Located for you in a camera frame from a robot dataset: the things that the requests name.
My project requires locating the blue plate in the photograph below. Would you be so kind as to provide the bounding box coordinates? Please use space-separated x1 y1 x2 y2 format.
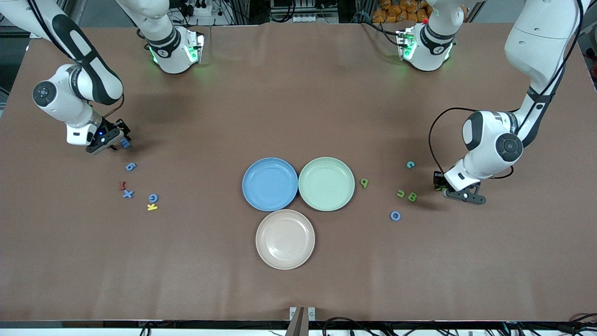
242 157 299 212

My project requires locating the power strip with plugs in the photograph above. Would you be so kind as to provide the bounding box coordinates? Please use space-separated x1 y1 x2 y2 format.
180 0 216 17

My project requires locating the grey metal bracket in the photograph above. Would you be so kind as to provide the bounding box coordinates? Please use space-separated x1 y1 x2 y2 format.
289 307 316 322

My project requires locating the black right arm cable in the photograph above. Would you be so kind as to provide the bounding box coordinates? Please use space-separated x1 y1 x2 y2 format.
26 0 125 119

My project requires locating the black cable loop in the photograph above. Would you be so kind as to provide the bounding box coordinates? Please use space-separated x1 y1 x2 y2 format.
322 317 374 336

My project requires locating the beige plate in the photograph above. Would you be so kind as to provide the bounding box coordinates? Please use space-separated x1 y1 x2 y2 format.
255 209 316 271

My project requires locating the light green plate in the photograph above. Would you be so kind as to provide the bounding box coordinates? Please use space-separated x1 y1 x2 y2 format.
298 157 355 212

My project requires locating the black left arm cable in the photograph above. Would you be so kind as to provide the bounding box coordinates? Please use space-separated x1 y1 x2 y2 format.
428 0 584 181

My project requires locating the brown angled post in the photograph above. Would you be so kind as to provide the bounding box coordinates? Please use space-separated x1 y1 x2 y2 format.
285 307 306 336

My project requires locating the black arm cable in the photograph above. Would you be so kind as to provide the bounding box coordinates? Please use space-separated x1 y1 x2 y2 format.
26 0 125 119
428 0 584 181

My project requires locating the pile of orange fruit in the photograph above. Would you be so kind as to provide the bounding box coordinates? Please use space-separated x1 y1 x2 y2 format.
372 0 432 24

